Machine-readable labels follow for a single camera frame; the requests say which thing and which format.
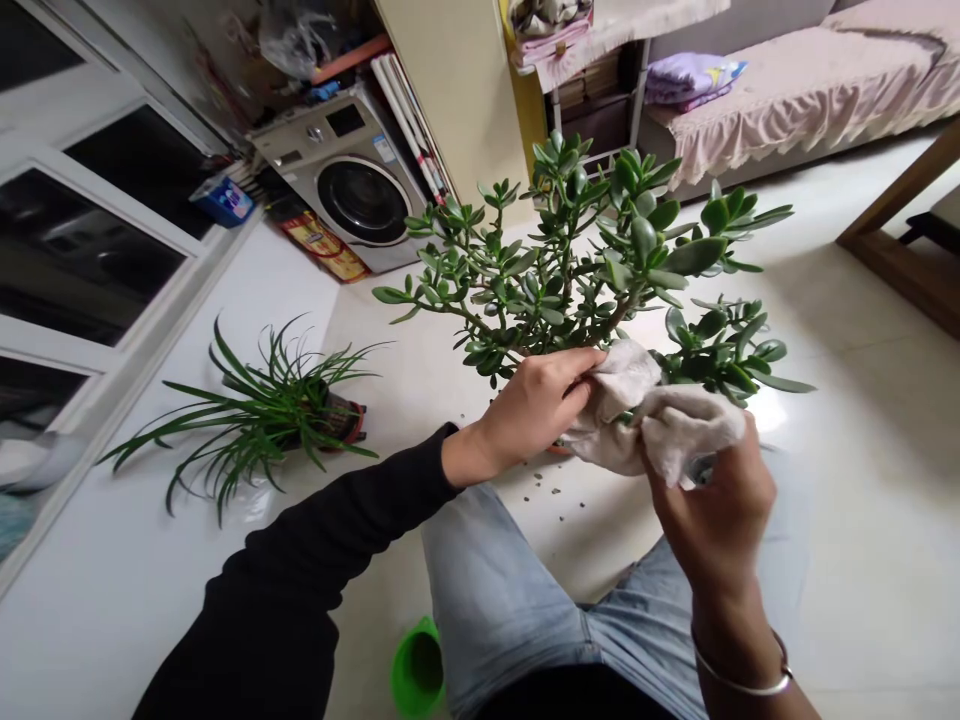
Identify cream cabinet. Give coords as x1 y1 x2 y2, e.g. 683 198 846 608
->
372 0 543 220

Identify jade plant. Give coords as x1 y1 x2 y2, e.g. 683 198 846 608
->
372 128 818 411

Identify scattered small pebbles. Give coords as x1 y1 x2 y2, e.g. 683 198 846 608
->
455 413 605 528

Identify silver front-load washing machine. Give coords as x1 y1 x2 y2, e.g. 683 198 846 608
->
247 78 430 277

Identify black stool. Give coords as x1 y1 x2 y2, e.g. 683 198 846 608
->
896 211 960 253

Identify green plastic watering container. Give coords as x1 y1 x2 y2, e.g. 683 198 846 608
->
391 614 448 720

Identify dark red plant pot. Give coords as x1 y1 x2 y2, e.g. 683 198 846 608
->
298 380 369 453

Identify purple folded blanket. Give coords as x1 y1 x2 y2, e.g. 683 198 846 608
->
644 50 751 115

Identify sofa with pink cover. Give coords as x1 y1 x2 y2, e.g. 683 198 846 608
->
643 0 960 198

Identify person's legs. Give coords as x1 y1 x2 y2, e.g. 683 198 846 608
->
418 482 751 720

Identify blue packet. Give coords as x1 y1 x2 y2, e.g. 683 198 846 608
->
188 170 258 230

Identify brown wooden table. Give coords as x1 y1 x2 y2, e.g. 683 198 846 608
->
834 118 960 340

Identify person's left hand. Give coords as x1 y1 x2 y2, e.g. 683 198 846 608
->
448 347 610 490

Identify person's right hand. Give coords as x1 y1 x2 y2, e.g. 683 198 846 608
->
645 408 779 639

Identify grey-white cleaning cloth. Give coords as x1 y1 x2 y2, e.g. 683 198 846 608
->
560 339 748 492

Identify white-framed window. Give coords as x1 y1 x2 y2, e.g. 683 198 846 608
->
0 0 253 571

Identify clear plastic bag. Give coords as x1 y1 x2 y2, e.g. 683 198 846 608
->
257 0 340 79

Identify long-leaved grass plant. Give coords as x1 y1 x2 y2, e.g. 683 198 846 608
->
95 311 397 528

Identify white leaning boards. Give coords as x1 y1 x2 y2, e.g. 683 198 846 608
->
369 50 460 210

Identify red and yellow carton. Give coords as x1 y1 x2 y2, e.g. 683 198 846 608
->
268 206 373 286

